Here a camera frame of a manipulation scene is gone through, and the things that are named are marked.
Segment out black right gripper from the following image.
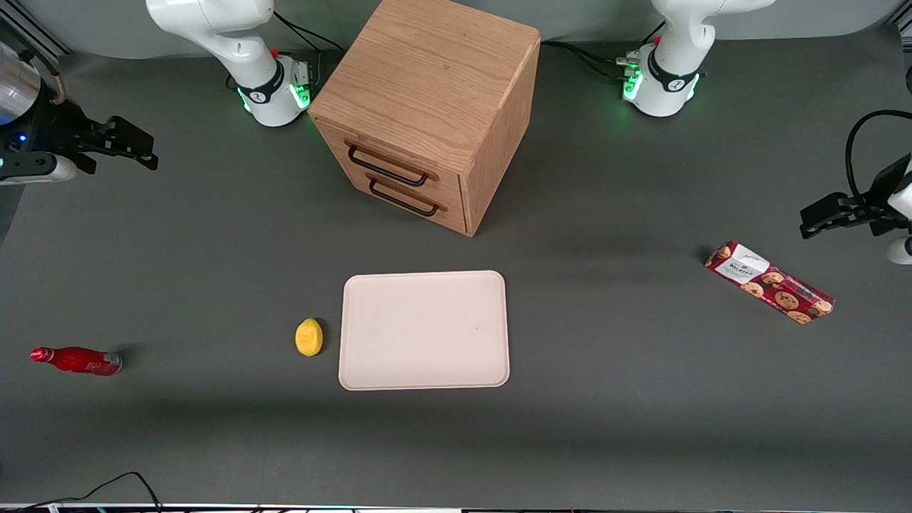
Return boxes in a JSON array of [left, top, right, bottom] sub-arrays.
[[0, 101, 159, 174]]

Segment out black right arm base cables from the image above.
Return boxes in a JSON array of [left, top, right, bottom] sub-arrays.
[[274, 11, 346, 72]]

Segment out black arm base cables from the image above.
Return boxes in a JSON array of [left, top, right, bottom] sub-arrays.
[[274, 11, 346, 72], [540, 21, 667, 81]]

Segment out beige rectangular tray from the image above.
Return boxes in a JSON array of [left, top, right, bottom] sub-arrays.
[[338, 270, 511, 391]]

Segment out red chocolate chip cookie box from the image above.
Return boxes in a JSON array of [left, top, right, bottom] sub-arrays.
[[704, 240, 836, 326]]

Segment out black left arm base cables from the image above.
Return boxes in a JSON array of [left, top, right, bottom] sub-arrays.
[[540, 21, 667, 81]]

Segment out red soda bottle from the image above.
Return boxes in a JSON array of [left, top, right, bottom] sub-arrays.
[[30, 346, 123, 377]]

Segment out wooden drawer with gripped handle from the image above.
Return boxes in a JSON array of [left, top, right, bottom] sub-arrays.
[[317, 121, 467, 207]]

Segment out dark metal drawer handle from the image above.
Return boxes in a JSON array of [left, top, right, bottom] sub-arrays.
[[344, 140, 437, 187], [365, 175, 448, 217]]

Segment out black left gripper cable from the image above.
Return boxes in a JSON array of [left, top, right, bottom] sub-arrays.
[[846, 110, 912, 211]]

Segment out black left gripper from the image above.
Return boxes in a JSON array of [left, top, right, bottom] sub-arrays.
[[799, 158, 912, 240]]

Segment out yellow lemon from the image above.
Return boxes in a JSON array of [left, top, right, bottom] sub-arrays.
[[295, 318, 324, 357]]

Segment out thin black table edge cable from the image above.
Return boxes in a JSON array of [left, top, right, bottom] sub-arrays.
[[0, 472, 163, 513]]

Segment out oak wooden drawer cabinet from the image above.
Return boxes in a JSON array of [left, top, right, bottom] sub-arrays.
[[308, 0, 542, 237]]

